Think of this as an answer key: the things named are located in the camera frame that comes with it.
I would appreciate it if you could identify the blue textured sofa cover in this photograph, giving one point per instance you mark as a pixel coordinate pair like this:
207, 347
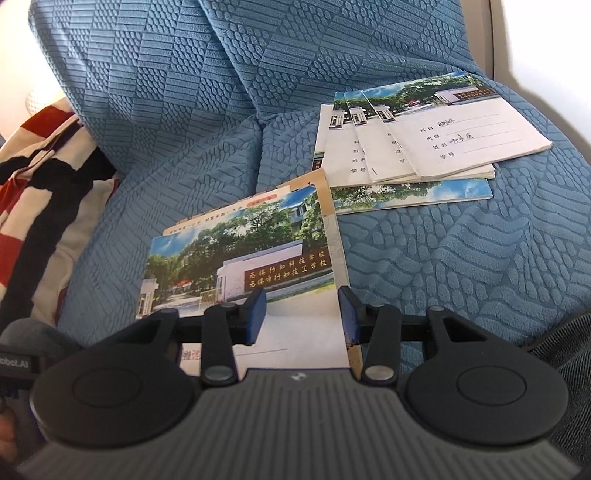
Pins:
200, 103

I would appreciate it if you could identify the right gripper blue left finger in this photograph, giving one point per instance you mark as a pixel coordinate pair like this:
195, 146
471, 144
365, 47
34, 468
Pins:
224, 326

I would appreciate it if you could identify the person's left hand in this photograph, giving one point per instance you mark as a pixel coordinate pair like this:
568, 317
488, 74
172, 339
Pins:
8, 445

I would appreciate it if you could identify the orange white cartoon book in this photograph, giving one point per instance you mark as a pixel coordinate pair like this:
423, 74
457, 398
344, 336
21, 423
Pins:
231, 207

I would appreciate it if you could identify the photo cover notebook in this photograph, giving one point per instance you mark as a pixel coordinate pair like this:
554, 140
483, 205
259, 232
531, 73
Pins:
380, 196

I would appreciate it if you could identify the red black white striped quilt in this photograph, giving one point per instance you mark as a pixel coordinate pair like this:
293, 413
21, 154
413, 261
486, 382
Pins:
55, 184

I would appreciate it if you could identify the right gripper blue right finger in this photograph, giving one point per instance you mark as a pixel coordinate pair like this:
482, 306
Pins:
379, 329

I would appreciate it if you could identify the brown gold patterned book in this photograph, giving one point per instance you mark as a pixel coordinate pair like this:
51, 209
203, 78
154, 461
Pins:
303, 326

